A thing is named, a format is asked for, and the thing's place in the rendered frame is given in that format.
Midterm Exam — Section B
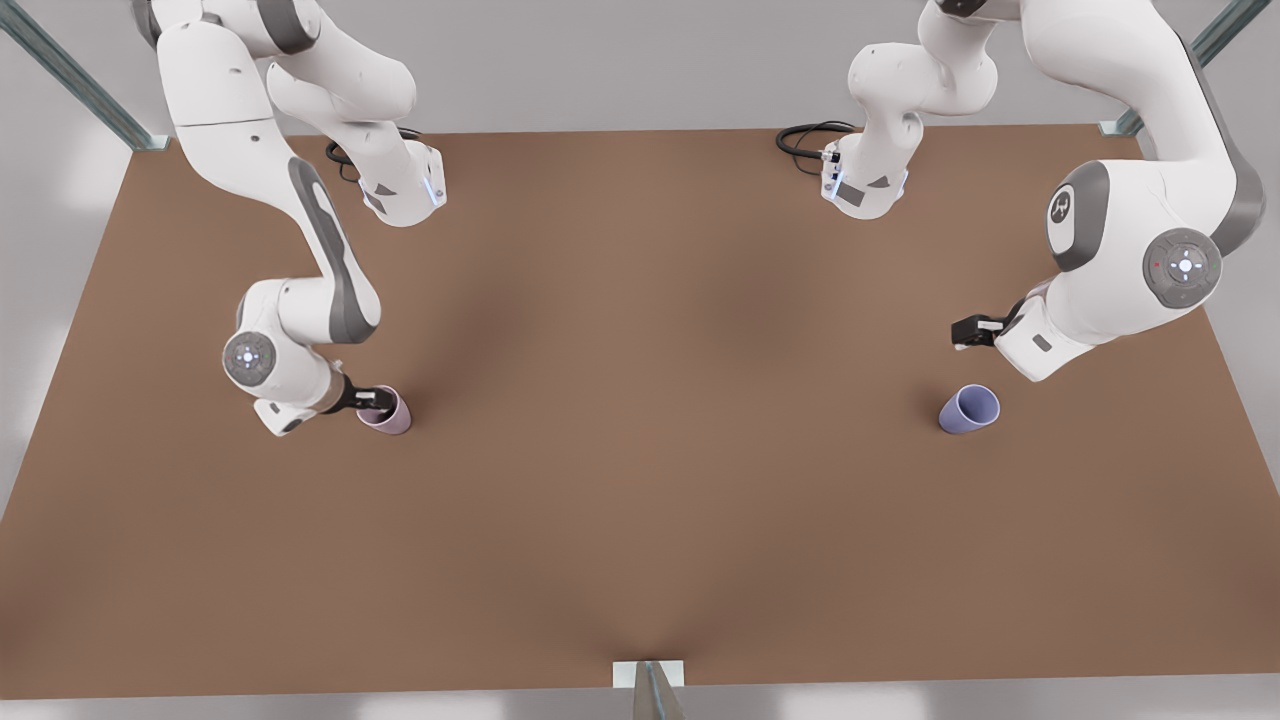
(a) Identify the purple cup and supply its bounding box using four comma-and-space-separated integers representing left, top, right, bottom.
938, 384, 1001, 436

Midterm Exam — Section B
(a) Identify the silver frame post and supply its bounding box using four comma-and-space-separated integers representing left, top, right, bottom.
613, 660, 687, 720
0, 0, 172, 152
1099, 0, 1273, 138

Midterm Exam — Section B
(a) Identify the pink cup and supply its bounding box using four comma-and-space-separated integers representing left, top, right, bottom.
356, 386, 413, 437

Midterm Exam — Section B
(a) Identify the black cable loop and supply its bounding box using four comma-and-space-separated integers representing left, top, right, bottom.
326, 127, 424, 184
776, 120, 861, 177

